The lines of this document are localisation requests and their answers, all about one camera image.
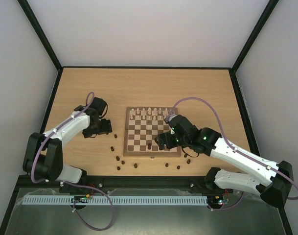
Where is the white slotted cable duct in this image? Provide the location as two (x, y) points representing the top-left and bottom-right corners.
(22, 195), (208, 206)

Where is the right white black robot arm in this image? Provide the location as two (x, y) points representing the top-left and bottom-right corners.
(155, 115), (293, 208)

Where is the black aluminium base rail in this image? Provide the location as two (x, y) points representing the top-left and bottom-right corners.
(16, 175), (276, 194)

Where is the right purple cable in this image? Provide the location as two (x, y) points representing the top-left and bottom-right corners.
(168, 97), (298, 212)

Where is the wooden chess board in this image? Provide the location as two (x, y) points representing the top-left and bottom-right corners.
(123, 106), (181, 158)

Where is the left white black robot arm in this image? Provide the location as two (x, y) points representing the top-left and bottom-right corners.
(23, 97), (112, 185)

